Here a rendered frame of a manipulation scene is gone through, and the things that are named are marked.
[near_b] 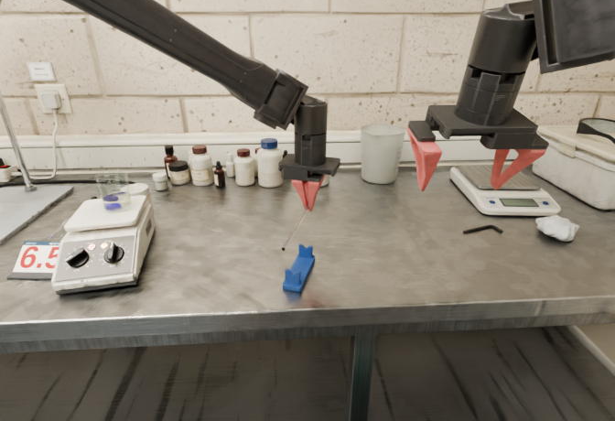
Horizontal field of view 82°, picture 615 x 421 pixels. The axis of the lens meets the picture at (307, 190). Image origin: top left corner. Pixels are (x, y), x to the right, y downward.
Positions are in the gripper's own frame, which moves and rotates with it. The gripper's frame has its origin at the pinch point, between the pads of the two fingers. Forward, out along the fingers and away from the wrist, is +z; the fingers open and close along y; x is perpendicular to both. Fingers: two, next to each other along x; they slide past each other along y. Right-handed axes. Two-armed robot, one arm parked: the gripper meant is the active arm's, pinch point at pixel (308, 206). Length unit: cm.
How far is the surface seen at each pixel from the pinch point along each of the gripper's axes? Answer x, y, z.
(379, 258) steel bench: -0.5, -14.1, 9.6
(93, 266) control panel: 20.0, 32.4, 6.4
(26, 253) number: 18, 49, 8
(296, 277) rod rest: 12.3, -1.0, 7.4
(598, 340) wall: -63, -95, 72
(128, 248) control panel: 15.5, 28.9, 4.9
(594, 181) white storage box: -38, -63, 2
